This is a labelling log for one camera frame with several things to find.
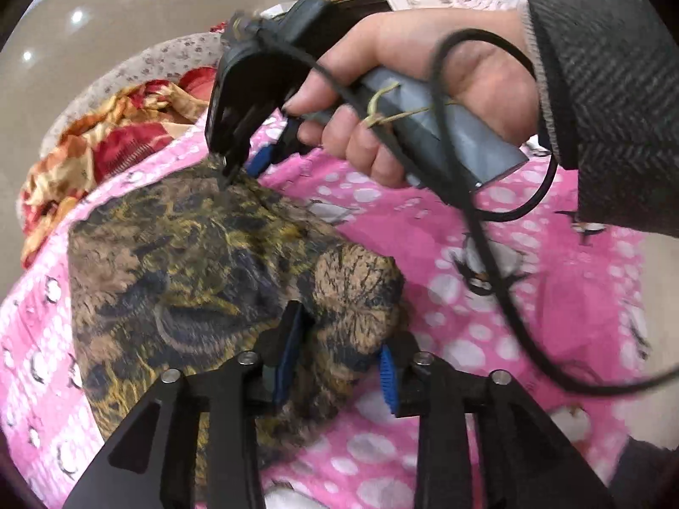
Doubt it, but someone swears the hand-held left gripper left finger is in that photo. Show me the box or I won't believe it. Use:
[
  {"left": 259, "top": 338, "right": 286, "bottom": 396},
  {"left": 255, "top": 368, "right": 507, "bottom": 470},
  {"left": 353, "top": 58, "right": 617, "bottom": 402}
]
[{"left": 64, "top": 301, "right": 306, "bottom": 509}]

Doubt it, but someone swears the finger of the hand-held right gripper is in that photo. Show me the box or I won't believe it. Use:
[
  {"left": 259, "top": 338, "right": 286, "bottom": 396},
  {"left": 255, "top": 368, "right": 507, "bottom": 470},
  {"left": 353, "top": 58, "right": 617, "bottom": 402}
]
[
  {"left": 217, "top": 106, "right": 255, "bottom": 187},
  {"left": 245, "top": 114, "right": 300, "bottom": 178}
]

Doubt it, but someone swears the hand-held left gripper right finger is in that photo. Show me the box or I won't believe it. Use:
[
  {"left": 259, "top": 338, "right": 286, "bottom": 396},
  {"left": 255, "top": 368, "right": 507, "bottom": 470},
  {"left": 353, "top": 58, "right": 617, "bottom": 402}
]
[{"left": 379, "top": 331, "right": 616, "bottom": 509}]

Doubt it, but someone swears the brown floral batik shirt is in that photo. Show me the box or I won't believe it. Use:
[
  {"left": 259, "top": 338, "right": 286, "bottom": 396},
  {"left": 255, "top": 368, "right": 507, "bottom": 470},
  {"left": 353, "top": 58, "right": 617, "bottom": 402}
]
[{"left": 66, "top": 162, "right": 410, "bottom": 489}]

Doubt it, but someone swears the person's right forearm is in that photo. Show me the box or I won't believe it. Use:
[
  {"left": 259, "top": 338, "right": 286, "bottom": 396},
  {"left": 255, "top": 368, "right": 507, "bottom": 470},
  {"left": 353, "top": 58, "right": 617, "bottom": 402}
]
[{"left": 522, "top": 0, "right": 679, "bottom": 239}]

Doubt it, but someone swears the person's right hand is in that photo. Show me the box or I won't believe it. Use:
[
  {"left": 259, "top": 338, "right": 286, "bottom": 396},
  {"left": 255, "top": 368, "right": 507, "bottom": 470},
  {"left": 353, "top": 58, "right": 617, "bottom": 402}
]
[{"left": 283, "top": 3, "right": 545, "bottom": 190}]

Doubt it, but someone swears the grey floral pillow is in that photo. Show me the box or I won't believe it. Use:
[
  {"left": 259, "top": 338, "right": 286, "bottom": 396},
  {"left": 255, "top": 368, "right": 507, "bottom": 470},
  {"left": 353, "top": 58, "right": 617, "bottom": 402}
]
[{"left": 39, "top": 32, "right": 230, "bottom": 161}]

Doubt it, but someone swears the dark carved wooden nightstand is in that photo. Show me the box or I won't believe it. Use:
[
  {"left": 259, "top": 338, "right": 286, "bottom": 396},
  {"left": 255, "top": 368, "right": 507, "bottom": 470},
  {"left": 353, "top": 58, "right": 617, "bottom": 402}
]
[{"left": 331, "top": 0, "right": 394, "bottom": 12}]

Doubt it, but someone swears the red orange floral blanket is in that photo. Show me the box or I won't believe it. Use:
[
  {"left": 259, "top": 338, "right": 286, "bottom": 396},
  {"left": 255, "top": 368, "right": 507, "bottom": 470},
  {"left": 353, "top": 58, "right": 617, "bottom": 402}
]
[{"left": 21, "top": 66, "right": 218, "bottom": 271}]

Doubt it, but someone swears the pink penguin bed sheet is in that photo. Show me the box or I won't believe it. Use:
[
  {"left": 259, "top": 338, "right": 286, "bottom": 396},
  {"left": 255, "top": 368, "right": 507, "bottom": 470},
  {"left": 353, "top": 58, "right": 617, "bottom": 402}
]
[{"left": 0, "top": 111, "right": 679, "bottom": 509}]

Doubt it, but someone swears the yellowish string tie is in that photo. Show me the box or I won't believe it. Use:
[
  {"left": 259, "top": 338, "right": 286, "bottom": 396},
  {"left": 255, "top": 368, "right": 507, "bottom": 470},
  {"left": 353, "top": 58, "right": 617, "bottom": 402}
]
[{"left": 365, "top": 82, "right": 454, "bottom": 129}]

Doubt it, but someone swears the black cable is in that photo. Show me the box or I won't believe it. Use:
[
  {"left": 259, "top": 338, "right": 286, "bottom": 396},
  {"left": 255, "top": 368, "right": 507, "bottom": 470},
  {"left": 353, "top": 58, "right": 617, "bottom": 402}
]
[{"left": 233, "top": 8, "right": 679, "bottom": 397}]

